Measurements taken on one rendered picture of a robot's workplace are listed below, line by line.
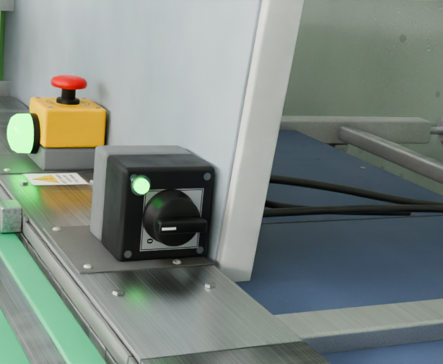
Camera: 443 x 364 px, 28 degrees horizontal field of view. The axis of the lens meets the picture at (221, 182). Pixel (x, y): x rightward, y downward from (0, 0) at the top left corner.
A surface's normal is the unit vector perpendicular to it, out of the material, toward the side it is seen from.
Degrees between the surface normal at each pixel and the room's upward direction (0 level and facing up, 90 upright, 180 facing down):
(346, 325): 90
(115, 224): 0
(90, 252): 90
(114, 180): 0
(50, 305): 90
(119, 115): 0
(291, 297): 90
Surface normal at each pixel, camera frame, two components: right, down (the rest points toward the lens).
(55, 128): 0.42, 0.27
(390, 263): 0.10, -0.96
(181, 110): -0.90, 0.02
